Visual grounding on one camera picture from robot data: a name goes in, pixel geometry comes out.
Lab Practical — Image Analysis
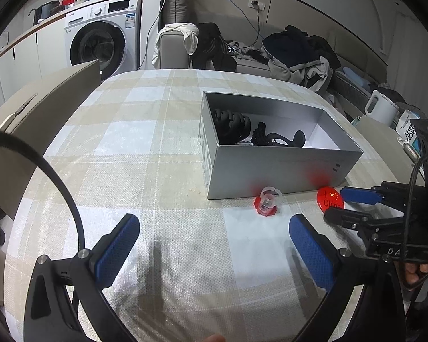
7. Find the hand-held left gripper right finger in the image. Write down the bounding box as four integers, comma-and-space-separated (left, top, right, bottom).
289, 214, 406, 342

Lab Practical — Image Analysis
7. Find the pile of clothes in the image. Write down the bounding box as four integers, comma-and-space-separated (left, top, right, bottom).
262, 25, 342, 90

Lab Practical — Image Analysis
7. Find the black scrunchie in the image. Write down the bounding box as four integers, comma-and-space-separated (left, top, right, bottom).
251, 121, 272, 146

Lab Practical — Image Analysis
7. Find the person's right hand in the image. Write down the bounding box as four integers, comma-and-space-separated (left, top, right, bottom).
401, 256, 428, 288

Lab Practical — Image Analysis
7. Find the large black hair clip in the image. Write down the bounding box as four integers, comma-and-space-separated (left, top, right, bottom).
213, 108, 252, 144

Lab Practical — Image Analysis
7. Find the clear ring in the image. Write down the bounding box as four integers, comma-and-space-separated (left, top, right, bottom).
253, 186, 284, 219

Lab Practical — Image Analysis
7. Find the black garment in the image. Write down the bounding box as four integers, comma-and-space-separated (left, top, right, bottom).
191, 22, 238, 72

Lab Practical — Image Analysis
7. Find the white garment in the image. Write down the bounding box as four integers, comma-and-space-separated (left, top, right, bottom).
152, 23, 201, 69

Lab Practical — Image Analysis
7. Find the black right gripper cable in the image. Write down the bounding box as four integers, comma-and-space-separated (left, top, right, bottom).
402, 152, 428, 290

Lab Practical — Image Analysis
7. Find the red round badge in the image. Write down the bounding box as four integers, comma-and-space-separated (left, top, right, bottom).
317, 186, 345, 214

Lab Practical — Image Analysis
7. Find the grey sofa cushion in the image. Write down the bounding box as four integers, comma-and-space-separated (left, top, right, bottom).
162, 0, 197, 28

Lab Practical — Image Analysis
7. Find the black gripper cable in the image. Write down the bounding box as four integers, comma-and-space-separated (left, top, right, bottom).
0, 127, 87, 254
402, 152, 428, 290

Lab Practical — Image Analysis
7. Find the beige checkered tablecloth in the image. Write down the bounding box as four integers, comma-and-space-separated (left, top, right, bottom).
3, 68, 426, 342

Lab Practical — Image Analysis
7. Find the white washing machine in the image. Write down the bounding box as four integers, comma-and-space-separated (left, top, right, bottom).
64, 0, 144, 81

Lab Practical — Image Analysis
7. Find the grey cardboard box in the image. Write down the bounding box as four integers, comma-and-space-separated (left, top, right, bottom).
199, 91, 364, 200

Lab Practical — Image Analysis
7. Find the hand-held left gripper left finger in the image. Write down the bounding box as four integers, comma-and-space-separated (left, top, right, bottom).
23, 214, 140, 342

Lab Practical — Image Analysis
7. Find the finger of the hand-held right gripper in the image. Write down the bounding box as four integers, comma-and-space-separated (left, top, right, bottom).
340, 182, 415, 209
324, 207, 406, 254

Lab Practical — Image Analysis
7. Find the white kettle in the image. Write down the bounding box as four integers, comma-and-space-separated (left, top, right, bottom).
364, 89, 400, 126

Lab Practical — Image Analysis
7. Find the blue cable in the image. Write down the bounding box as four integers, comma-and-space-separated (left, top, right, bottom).
204, 0, 269, 44

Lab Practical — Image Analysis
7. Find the grey sofa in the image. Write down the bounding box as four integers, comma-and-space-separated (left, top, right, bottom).
152, 0, 379, 91

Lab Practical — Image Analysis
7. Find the white printed box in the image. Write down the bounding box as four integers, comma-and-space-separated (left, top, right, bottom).
395, 110, 421, 147

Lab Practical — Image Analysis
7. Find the white kitchen counter cabinet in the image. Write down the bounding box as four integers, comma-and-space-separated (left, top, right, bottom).
0, 10, 71, 108

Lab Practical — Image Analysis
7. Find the large brown cardboard box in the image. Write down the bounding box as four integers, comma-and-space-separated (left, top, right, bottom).
0, 59, 101, 222

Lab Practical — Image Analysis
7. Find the black and white cloth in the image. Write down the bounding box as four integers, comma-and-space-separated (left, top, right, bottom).
224, 40, 269, 62

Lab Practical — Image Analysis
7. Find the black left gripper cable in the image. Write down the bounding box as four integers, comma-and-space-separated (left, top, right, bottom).
0, 127, 87, 254

